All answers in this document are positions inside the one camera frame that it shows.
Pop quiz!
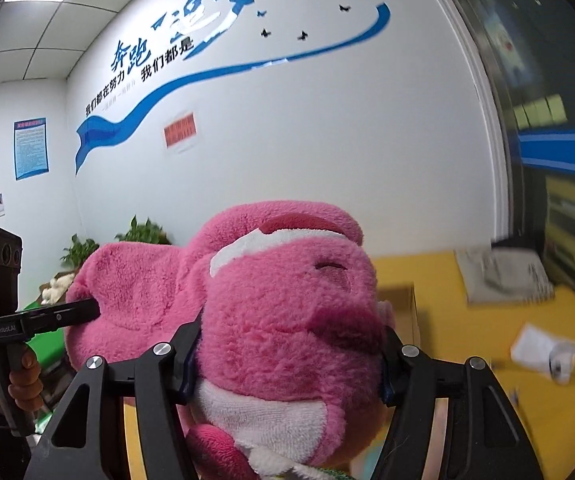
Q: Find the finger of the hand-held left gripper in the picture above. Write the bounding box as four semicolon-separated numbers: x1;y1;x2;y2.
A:
26;298;102;335

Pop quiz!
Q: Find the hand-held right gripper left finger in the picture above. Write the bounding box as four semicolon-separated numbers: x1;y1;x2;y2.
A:
24;319;203;480

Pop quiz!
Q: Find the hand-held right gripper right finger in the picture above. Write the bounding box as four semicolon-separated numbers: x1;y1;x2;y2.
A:
370;327;543;480

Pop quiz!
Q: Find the pink plush bear toy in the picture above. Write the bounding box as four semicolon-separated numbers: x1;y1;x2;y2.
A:
64;201;393;480

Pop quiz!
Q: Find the person's left hand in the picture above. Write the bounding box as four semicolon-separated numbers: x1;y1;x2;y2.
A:
8;345;44;414

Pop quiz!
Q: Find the white fluffy plush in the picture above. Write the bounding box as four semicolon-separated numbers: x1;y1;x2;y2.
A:
40;272;78;307

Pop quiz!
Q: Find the green seat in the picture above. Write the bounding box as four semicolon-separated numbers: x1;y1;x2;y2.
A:
20;299;70;423

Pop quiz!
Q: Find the green potted plant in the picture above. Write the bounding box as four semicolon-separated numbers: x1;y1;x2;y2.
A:
114;215;174;247
60;233;99;269

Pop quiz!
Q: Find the brown cardboard box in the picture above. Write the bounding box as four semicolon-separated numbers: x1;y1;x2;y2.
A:
375;283;424;362

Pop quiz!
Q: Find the white paper sheet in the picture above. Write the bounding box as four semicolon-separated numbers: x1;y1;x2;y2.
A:
510;323;575;373

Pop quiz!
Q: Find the grey folded cloth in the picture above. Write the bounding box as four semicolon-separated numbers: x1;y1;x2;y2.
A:
454;246;557;307

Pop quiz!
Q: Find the small white device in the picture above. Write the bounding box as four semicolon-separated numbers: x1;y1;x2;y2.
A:
549;344;575;387

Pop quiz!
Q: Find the blue window banner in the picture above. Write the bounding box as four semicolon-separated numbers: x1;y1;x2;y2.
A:
517;129;575;182

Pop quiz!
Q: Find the row of yellow sticky notes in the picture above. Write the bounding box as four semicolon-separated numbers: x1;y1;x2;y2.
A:
512;93;568;129

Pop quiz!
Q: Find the dark glass window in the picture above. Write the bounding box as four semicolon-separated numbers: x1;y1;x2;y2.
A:
440;0;575;323

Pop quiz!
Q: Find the blue wall poster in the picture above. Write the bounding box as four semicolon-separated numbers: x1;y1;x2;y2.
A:
14;117;48;181

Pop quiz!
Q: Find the black wall lettering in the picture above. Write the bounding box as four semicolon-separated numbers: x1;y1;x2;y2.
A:
84;39;196;119

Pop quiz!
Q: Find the red wall notice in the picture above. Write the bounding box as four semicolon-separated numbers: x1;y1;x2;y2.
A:
162;111;198;154

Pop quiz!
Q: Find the blue ribbon wall decal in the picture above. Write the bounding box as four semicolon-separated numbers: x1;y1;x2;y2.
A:
74;2;393;177

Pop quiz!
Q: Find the group of butterfly wall decals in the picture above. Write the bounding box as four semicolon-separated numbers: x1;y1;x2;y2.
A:
254;0;393;42

